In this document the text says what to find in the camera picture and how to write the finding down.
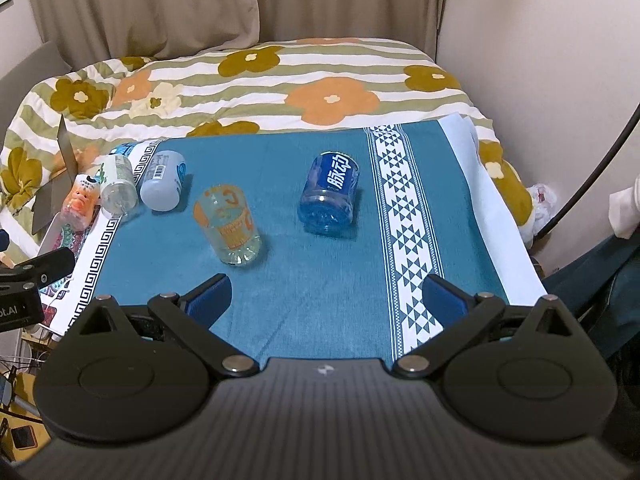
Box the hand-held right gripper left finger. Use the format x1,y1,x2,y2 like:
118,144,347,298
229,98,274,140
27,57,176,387
75,274,260,378

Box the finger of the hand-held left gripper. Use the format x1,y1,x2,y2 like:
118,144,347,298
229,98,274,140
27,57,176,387
0,247,76,289

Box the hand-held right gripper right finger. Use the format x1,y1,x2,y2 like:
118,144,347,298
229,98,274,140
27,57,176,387
391,274,576,378

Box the blue label plastic cup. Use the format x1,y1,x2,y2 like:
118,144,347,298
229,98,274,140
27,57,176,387
297,150,361,235

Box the peach pink printed cup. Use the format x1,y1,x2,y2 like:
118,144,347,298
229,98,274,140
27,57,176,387
60,172,103,231

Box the clear cup with orange print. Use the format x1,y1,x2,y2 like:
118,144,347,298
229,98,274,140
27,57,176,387
193,185,263,267

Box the clear cup with green print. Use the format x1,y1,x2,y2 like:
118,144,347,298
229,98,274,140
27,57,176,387
98,154,139,220

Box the pale blue cup with barcode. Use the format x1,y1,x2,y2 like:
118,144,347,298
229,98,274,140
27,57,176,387
140,150,188,212

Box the brown cardboard piece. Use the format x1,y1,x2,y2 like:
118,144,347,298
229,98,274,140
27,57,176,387
31,114,81,236

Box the teal cloth with patterned border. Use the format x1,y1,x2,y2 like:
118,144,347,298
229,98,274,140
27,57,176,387
40,112,548,368

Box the white plastic bag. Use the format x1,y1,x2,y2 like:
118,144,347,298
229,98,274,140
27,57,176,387
520,182,558,248

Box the dark teal trousers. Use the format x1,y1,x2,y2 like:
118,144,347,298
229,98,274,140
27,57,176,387
542,232,640,361

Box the grey headboard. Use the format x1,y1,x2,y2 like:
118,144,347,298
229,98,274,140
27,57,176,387
0,40,73,131

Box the white cloth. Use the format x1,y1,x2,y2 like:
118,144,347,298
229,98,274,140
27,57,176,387
607,172,640,241

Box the striped floral blanket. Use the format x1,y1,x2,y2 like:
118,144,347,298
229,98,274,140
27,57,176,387
0,37,533,247

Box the beige curtain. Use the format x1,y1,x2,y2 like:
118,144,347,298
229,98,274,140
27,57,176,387
22,0,448,68

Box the black cable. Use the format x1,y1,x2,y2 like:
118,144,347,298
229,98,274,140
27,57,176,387
537,102,640,238

